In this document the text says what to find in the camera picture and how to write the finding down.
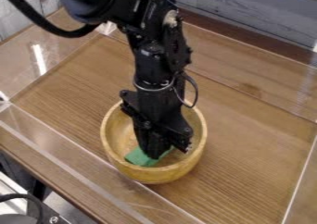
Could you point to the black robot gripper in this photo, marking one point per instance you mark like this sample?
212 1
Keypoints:
161 127

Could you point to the green rectangular block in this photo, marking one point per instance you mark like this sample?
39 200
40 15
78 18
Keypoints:
138 158

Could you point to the brown wooden bowl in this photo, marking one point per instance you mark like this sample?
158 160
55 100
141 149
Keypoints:
119 143

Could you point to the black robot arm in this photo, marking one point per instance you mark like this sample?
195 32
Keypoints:
153 27

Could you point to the black metal frame bracket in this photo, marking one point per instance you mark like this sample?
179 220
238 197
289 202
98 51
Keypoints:
48 215

